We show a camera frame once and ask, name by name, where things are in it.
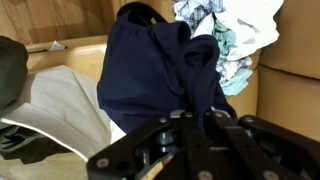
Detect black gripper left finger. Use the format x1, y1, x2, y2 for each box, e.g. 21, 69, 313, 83
86, 109, 214, 180

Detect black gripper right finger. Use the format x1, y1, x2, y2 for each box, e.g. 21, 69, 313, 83
209, 108, 320, 180

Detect dark blue clothing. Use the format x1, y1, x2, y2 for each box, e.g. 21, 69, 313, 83
96, 1, 238, 134

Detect teal green garment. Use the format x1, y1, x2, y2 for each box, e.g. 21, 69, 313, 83
213, 19, 254, 97

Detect cream white garment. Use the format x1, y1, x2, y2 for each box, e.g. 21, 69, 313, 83
0, 64, 128, 180

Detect tan leather ottoman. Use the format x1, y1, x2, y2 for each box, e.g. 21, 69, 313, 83
24, 34, 109, 84

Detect white fabric label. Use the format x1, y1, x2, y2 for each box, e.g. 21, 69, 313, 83
49, 40, 68, 52

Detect white denim pants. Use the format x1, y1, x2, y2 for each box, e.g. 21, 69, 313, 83
203, 0, 285, 62

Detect blue white plaid shirt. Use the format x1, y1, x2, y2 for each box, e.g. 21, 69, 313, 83
173, 0, 254, 84

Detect dark olive fabric bundle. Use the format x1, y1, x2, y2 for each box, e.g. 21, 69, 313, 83
0, 34, 30, 113

